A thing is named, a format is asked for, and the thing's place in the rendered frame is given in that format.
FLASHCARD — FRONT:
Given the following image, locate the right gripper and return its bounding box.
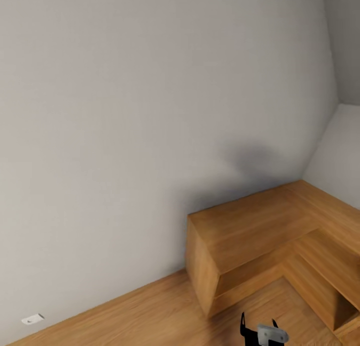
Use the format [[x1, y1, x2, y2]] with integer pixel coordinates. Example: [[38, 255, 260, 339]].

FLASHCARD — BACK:
[[240, 312, 283, 346]]

